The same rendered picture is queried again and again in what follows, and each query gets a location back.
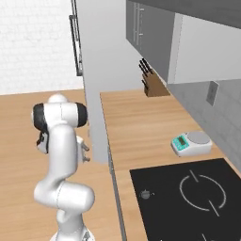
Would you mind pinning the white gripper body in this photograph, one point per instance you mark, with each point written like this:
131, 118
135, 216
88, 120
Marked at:
81, 150

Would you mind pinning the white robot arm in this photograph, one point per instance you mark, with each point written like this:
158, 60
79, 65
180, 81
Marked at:
62, 150

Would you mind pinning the grey drawer front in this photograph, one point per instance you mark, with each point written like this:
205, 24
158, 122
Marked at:
116, 194

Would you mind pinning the tall grey fridge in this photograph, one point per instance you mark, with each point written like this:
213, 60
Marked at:
97, 62

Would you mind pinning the wooden knife block with knives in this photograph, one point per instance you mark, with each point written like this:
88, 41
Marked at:
153, 84

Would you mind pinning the white kitchen scale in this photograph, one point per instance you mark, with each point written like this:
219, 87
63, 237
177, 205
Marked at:
191, 144

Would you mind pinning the black hob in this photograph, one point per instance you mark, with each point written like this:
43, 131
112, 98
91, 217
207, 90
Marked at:
188, 200

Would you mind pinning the white range hood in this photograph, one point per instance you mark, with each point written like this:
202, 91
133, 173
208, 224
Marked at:
207, 50

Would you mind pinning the dark grey cupboard above hood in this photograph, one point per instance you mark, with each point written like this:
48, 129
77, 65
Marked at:
204, 9

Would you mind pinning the grey wall cupboard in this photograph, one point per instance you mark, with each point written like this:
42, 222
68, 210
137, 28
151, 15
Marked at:
153, 37

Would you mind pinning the grey wall socket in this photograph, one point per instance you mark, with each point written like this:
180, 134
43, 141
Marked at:
212, 93

